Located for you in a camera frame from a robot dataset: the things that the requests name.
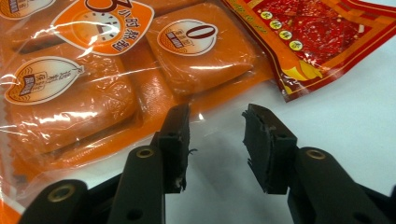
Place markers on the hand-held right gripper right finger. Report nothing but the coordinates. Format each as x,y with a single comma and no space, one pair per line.
292,174

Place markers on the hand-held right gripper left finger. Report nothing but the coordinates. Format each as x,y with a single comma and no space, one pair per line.
149,174

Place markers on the orange dried tofu packet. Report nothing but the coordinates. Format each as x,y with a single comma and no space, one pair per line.
93,77

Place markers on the red spicy snack packet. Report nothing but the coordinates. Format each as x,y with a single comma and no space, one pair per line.
314,34

